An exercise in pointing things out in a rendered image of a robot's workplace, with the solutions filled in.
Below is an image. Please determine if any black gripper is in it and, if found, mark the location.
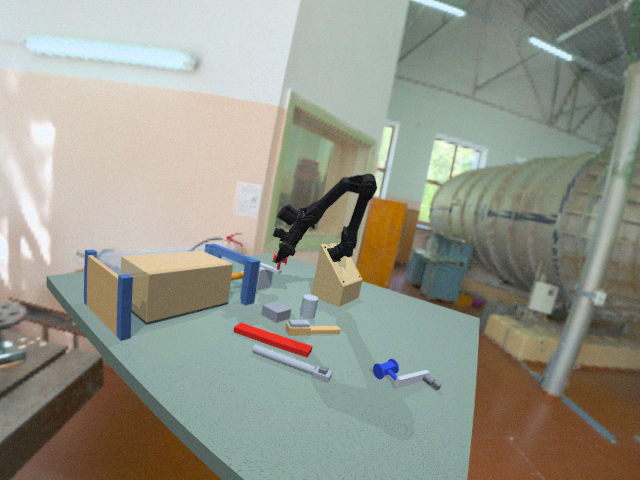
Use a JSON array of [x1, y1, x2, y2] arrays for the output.
[[274, 227, 303, 263]]

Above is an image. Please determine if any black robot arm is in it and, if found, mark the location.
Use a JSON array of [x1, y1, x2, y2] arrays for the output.
[[273, 174, 377, 262]]

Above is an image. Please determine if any pale blue cylinder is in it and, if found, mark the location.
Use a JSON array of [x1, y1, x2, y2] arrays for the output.
[[300, 295, 318, 319]]

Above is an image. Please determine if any red flat bar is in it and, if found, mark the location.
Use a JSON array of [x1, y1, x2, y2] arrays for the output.
[[234, 323, 312, 357]]

